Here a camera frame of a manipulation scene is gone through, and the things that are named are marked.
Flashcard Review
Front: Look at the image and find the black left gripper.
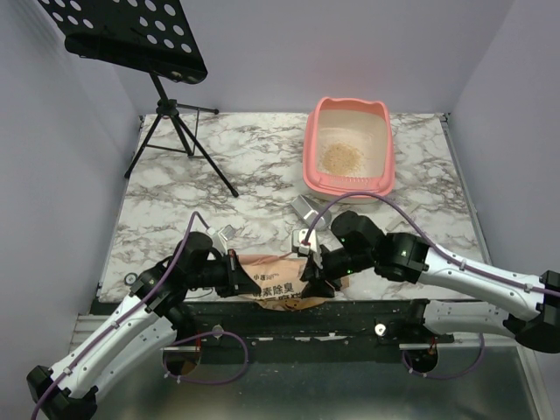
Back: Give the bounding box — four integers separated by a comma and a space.
186, 249, 262, 298

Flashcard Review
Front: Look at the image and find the beige cat litter bag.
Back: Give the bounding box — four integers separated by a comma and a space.
238, 254, 332, 312

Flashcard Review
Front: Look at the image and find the silver metal scoop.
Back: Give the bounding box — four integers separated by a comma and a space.
290, 195, 332, 231

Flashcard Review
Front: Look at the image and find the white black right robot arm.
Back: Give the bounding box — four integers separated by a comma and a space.
291, 211, 559, 354

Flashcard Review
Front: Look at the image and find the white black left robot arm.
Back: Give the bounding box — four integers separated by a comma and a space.
26, 232, 261, 419

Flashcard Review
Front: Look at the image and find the tan cat litter pile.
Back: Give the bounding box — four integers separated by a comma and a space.
320, 143, 362, 176

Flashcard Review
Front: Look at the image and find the pink plastic litter box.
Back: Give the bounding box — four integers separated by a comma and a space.
303, 97, 396, 200

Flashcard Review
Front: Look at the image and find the small round black disc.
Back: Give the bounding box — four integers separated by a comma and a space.
123, 273, 137, 286

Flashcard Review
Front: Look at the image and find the black perforated music stand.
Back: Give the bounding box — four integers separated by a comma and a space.
40, 0, 239, 197

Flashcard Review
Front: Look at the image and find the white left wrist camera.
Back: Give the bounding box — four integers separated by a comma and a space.
206, 225, 236, 254

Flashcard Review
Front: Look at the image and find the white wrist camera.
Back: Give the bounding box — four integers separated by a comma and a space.
206, 225, 236, 254
291, 228, 319, 256

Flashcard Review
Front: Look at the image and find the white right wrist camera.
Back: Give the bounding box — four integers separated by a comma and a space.
291, 228, 319, 256

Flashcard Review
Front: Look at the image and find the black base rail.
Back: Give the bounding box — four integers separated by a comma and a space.
182, 299, 453, 364

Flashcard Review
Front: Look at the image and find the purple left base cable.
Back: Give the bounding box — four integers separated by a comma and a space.
164, 330, 250, 386

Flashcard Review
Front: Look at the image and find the small white plastic bracket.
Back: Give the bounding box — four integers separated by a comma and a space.
385, 202, 420, 232

